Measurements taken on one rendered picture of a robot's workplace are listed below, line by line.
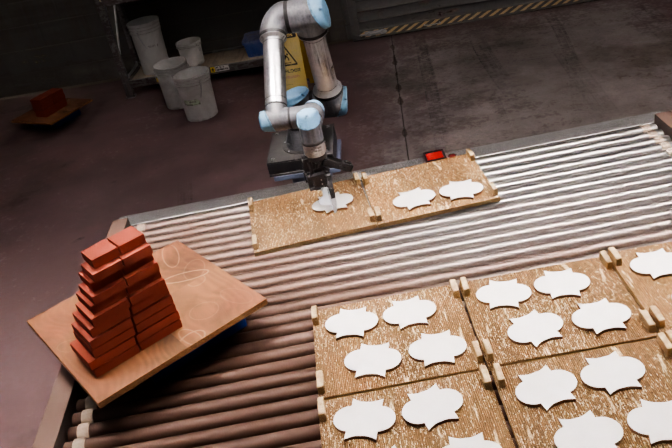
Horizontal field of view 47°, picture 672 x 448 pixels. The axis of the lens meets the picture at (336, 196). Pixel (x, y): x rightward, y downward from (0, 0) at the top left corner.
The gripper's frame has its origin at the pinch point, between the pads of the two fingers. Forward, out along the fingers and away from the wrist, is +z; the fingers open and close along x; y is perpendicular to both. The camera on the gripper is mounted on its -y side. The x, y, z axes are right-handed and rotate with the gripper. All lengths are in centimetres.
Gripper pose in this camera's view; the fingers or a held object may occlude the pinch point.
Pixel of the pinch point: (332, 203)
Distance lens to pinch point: 265.8
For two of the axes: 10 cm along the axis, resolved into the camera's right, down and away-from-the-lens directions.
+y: -9.5, 2.7, -1.3
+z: 1.8, 8.6, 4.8
